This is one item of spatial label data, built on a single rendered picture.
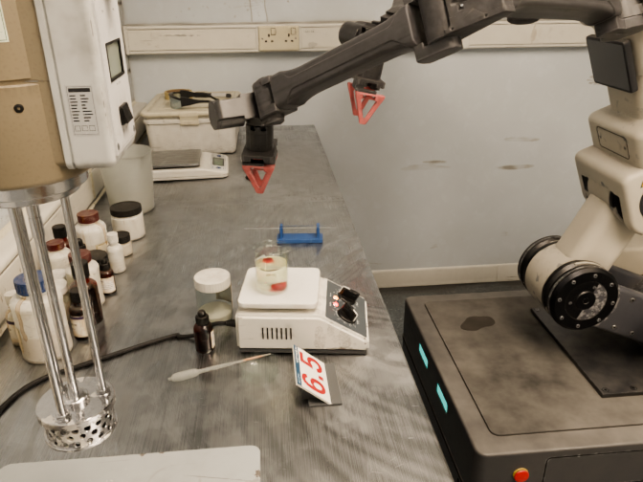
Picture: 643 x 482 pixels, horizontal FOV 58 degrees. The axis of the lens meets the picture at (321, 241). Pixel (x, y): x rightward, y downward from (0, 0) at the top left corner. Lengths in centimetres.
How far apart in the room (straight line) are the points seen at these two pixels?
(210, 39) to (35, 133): 183
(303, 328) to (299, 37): 152
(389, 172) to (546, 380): 119
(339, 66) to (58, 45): 63
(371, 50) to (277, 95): 22
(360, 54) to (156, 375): 58
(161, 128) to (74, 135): 152
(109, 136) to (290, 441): 46
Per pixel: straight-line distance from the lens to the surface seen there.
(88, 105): 43
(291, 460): 74
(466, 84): 244
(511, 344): 168
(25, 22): 43
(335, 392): 82
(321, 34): 224
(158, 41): 226
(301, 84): 105
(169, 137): 196
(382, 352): 91
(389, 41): 94
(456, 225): 261
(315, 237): 126
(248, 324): 88
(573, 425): 146
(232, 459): 73
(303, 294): 88
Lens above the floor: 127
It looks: 24 degrees down
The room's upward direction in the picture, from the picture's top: straight up
